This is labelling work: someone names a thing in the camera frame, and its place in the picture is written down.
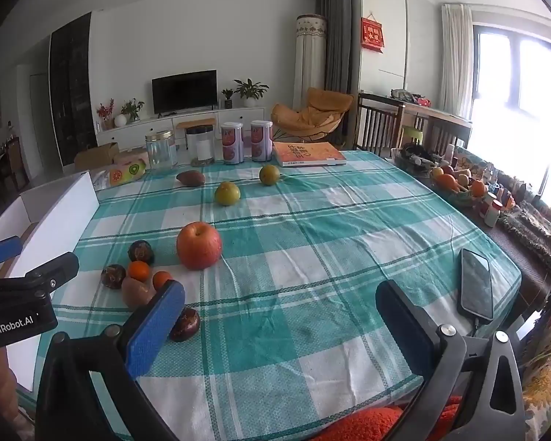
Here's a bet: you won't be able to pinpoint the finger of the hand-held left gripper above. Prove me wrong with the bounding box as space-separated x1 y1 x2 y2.
0 236 23 268
25 252 80 293

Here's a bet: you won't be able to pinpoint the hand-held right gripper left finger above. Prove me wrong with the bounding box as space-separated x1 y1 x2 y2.
34 279 187 441

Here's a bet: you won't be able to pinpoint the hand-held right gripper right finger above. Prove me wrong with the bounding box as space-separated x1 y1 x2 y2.
375 279 529 441

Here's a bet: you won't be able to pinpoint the dark brown round fruit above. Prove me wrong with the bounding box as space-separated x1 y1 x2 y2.
169 307 201 343
127 240 155 266
101 264 127 290

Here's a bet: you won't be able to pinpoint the pale brown oval fruit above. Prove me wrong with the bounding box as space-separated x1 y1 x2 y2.
122 276 157 312

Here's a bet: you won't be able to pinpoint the black smartphone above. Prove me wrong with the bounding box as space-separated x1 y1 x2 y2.
460 248 494 322

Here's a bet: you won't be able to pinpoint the red apple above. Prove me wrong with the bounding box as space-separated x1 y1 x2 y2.
176 221 223 271

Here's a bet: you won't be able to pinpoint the orange red fuzzy cloth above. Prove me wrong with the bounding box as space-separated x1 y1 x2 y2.
312 402 460 441

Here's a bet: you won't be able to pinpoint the fruit print tissue pack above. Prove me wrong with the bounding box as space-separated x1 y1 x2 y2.
107 158 148 187

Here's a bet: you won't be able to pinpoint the brown cardboard box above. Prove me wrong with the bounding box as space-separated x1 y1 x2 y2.
74 142 120 172

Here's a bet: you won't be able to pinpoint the teal checked tablecloth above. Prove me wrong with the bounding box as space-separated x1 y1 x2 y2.
32 149 524 441

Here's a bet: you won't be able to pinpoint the bowl of mixed fruit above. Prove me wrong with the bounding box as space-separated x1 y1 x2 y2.
429 165 487 205

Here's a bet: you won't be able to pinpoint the floral sofa cover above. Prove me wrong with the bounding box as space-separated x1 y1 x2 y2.
521 285 551 441

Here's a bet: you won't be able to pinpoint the reddish brown oval fruit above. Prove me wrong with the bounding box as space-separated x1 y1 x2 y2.
176 170 206 187

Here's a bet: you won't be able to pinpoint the dark patterned cloth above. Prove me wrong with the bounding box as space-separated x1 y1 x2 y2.
496 202 551 281

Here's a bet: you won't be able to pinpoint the glass jar gold lid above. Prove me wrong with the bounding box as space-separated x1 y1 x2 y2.
145 130 177 169

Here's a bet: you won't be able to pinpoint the white tv cabinet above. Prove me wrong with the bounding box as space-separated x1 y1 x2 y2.
96 107 266 148

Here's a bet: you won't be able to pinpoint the row of small bottles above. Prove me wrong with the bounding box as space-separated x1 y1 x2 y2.
480 161 529 228

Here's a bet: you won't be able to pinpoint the red flowers in vase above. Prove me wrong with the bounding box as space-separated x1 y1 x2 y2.
96 98 115 130

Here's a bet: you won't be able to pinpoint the leafy green plant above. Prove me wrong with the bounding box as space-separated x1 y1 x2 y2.
120 98 145 123

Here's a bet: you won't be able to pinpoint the glass jar black lid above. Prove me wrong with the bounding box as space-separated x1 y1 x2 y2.
185 124 215 166

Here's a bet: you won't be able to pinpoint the dark wooden chair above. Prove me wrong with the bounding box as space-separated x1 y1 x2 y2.
413 115 471 157
356 93 407 151

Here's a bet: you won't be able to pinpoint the orange book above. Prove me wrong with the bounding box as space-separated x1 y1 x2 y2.
273 141 347 167

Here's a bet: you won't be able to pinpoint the wooden stool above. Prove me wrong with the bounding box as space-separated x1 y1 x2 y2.
173 118 216 150

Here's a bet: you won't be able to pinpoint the pink labelled can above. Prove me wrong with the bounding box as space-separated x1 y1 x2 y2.
220 122 245 165
250 120 274 162

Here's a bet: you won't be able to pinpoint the black television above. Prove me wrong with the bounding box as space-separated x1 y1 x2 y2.
151 70 218 115

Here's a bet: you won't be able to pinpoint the orange lounge chair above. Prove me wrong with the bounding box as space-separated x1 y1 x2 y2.
271 87 354 143

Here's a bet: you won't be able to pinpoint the large potted plant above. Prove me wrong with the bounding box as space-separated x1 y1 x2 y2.
233 78 269 108

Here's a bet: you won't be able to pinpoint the white curtain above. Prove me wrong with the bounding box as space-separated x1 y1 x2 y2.
441 4 475 118

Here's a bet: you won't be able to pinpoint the window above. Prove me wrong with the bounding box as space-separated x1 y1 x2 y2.
471 25 551 194

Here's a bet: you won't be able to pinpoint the covered standing air conditioner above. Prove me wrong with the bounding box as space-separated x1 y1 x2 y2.
295 14 328 110

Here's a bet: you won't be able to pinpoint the grey curtain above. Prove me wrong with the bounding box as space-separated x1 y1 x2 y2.
315 0 363 97

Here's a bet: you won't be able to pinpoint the black wall panel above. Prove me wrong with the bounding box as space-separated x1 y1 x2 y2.
50 13 97 167

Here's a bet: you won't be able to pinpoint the red wall hanging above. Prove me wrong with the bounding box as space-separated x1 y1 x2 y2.
361 13 385 53

